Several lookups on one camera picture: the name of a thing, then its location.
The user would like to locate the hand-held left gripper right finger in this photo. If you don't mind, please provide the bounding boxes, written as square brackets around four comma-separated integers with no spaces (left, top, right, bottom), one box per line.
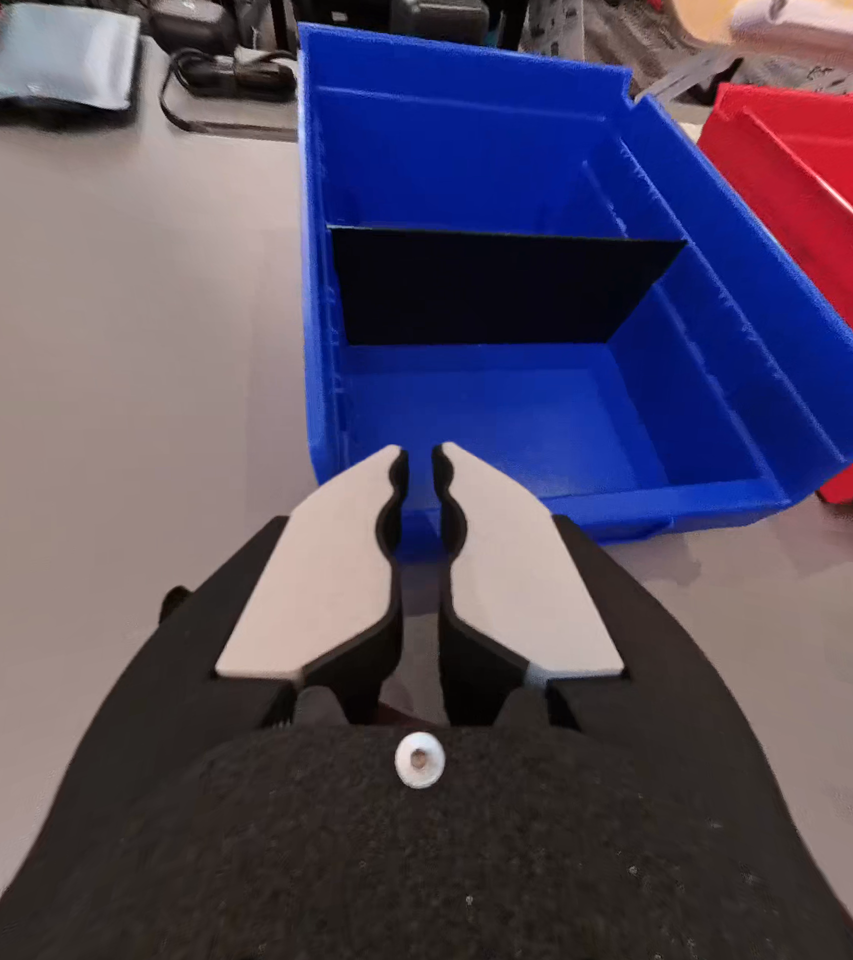
[431,441,626,727]

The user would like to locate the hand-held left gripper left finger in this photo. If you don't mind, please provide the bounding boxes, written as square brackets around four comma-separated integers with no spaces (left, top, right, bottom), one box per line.
[214,444,410,725]

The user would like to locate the blue storage bin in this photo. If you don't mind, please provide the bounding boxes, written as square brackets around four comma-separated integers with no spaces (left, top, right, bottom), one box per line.
[296,22,853,560]

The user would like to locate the red storage bin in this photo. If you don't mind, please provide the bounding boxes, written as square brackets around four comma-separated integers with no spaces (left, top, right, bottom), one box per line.
[696,82,853,519]

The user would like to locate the grey desk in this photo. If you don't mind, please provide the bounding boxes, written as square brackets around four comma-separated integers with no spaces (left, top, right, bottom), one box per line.
[0,22,853,960]

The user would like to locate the black case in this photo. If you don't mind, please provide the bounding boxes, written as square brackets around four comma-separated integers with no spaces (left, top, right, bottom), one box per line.
[149,0,242,55]

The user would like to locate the grey pouch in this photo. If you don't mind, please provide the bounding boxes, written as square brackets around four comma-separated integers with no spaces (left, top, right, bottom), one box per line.
[0,3,144,125]

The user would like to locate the wooden stand with white base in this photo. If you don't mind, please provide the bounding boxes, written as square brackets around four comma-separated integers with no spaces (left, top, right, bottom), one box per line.
[651,0,853,102]

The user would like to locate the black power adapter with cord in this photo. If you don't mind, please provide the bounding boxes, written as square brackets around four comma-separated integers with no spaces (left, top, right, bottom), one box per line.
[160,46,300,144]

